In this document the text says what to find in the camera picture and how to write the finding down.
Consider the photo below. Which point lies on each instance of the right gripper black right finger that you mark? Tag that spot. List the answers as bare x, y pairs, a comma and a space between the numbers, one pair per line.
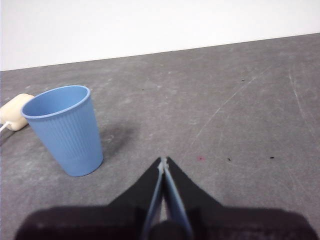
237, 225

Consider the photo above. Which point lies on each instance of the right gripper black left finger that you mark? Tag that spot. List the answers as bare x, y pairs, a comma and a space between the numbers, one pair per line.
100, 222

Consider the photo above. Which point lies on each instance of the blue ribbed plastic cup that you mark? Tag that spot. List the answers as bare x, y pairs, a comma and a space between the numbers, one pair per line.
67, 140

